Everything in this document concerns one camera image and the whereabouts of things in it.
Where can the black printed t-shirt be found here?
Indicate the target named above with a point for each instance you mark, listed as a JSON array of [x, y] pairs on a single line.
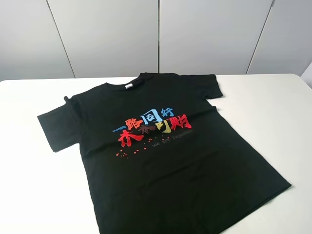
[[160, 159]]

